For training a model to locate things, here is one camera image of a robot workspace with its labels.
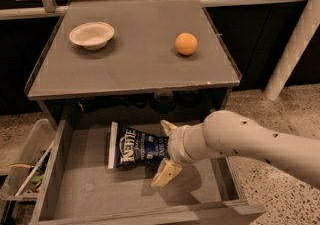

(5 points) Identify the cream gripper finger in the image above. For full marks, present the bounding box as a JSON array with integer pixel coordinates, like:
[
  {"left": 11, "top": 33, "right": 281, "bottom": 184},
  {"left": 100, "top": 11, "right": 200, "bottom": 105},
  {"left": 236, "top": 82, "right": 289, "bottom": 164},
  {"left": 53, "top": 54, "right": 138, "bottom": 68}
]
[
  {"left": 160, "top": 120, "right": 177, "bottom": 137},
  {"left": 151, "top": 158, "right": 182, "bottom": 187}
]

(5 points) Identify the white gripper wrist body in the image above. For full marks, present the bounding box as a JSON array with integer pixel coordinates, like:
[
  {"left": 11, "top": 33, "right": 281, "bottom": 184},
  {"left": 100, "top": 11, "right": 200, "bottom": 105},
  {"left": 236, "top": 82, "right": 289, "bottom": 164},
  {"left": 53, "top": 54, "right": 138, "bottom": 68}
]
[{"left": 168, "top": 124, "right": 214, "bottom": 165}]

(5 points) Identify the blue Kettle chip bag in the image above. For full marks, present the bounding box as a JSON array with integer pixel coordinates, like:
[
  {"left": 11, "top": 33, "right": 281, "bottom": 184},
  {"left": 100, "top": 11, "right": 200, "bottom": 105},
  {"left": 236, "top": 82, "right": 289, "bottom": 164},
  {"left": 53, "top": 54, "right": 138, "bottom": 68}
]
[{"left": 108, "top": 122, "right": 169, "bottom": 169}]

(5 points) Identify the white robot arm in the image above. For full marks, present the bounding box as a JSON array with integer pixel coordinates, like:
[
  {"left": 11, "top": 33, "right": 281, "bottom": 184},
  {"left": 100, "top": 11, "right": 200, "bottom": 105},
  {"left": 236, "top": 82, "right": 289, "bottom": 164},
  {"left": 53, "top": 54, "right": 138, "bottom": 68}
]
[{"left": 152, "top": 110, "right": 320, "bottom": 189}]

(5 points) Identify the grey cabinet with counter top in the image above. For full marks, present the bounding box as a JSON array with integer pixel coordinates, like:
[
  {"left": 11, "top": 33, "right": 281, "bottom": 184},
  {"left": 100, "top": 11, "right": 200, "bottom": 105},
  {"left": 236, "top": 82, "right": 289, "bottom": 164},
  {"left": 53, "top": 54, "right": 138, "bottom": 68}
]
[{"left": 23, "top": 0, "right": 242, "bottom": 130}]

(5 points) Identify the open grey top drawer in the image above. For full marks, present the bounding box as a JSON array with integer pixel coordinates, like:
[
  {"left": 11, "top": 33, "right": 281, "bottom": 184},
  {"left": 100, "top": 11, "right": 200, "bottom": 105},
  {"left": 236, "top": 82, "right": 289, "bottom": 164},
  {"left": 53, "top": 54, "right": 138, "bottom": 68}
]
[{"left": 29, "top": 110, "right": 265, "bottom": 225}]

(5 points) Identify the orange fruit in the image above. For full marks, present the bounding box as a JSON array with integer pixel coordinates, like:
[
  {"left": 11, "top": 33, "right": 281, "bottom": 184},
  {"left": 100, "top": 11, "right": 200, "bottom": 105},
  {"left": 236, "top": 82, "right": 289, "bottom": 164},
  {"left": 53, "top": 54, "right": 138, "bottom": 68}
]
[{"left": 175, "top": 33, "right": 198, "bottom": 56}]

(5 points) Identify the white paper bowl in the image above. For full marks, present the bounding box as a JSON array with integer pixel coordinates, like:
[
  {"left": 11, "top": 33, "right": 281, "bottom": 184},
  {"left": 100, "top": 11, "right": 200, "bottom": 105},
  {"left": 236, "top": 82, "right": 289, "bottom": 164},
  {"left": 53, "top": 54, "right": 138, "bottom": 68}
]
[{"left": 69, "top": 22, "right": 115, "bottom": 51}]

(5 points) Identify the clear plastic storage bin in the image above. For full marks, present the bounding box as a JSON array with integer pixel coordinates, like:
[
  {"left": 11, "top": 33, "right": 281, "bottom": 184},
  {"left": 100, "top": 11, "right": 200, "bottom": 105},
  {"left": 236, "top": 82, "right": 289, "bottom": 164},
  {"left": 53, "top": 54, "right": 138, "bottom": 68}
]
[{"left": 0, "top": 118, "right": 56, "bottom": 201}]

